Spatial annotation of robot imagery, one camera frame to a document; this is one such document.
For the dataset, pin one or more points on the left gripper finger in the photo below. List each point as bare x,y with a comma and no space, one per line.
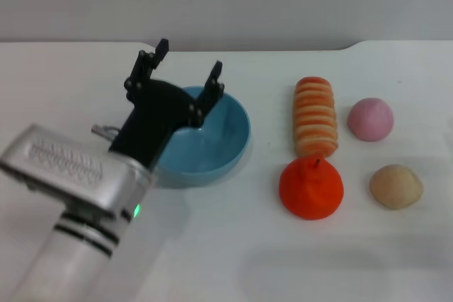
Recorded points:
210,93
141,68

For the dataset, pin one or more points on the pink round bun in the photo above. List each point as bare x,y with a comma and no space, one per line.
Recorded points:
369,120

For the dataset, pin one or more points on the tan round bun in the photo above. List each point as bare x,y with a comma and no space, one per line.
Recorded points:
396,187

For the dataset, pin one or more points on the orange striped bread roll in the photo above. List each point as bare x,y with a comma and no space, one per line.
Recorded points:
315,118

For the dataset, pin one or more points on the orange toy fruit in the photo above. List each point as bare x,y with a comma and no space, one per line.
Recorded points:
311,189

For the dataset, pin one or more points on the blue bowl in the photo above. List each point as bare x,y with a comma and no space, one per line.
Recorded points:
216,139

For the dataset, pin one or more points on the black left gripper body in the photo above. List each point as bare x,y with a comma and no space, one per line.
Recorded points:
155,114

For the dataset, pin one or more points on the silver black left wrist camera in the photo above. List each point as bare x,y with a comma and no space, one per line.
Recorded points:
70,167

